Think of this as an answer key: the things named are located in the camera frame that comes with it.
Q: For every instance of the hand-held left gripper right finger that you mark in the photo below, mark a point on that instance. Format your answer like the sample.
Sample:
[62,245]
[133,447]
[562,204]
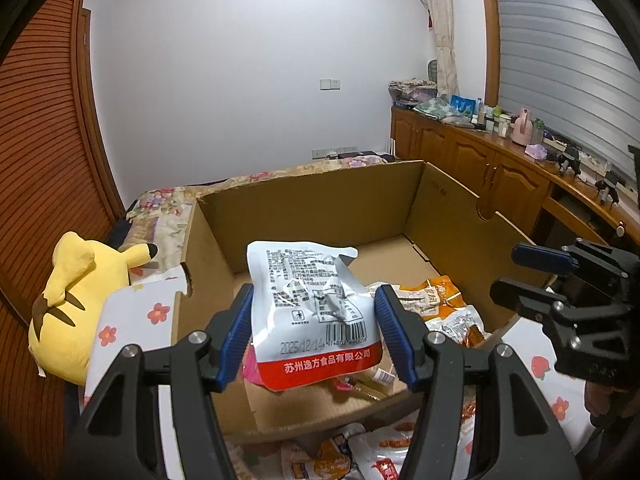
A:
[395,340]

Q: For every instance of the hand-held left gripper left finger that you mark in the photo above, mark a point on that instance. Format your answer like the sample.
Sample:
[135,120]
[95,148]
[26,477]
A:
[235,340]

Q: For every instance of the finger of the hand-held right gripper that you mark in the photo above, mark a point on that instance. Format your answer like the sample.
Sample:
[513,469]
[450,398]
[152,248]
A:
[527,300]
[542,258]

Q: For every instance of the silver snack packet red stripe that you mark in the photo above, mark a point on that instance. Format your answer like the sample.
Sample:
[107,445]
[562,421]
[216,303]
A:
[310,310]

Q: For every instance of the brown cardboard box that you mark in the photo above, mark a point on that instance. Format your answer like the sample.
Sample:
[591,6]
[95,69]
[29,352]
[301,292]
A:
[310,200]

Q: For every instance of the person's right hand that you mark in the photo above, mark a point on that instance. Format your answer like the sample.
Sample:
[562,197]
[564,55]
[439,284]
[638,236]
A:
[597,402]

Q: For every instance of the large pink snack packet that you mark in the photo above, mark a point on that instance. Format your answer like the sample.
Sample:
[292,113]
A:
[250,370]

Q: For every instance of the orange white snack packet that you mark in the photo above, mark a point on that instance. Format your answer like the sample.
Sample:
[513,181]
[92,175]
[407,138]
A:
[435,297]
[462,331]

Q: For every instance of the small pink snack packet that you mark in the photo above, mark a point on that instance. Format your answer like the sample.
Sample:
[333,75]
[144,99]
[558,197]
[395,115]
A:
[345,384]

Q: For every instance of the small black stand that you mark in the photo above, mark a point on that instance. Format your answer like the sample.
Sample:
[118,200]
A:
[570,160]
[607,187]

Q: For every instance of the floral white tablecloth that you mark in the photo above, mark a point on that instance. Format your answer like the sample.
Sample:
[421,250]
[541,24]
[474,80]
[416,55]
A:
[125,320]

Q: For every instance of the long white red snack packet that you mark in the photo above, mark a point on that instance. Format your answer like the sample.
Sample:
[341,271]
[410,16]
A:
[385,452]

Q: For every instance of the green bottle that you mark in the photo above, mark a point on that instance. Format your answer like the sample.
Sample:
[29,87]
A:
[537,132]

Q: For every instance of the wooden cabinet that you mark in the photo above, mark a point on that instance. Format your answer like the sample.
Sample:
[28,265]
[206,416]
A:
[470,155]

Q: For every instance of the pink jug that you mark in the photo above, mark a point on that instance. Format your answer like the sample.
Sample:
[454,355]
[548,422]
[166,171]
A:
[522,127]

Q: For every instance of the orange brown snack packet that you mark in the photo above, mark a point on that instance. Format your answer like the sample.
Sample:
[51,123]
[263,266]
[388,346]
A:
[320,460]

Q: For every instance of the yellow plush toy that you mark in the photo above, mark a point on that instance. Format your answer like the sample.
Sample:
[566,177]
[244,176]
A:
[65,330]

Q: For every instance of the green patterned cloth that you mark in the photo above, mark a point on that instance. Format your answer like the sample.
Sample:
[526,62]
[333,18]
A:
[437,109]

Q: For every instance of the grey window blind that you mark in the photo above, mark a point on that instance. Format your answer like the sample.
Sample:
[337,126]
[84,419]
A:
[550,50]

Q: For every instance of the pile of folded fabrics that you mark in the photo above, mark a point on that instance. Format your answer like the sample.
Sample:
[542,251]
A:
[410,92]

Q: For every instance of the small white fan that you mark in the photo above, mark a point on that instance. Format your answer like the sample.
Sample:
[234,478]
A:
[433,70]

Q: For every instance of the beige curtain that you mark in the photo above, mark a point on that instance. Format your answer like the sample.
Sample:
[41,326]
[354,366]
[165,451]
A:
[442,25]

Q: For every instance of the wooden louvered wardrobe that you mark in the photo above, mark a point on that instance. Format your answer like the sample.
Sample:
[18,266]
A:
[40,135]

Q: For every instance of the low white wall socket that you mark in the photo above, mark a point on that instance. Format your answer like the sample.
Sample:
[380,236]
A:
[320,153]

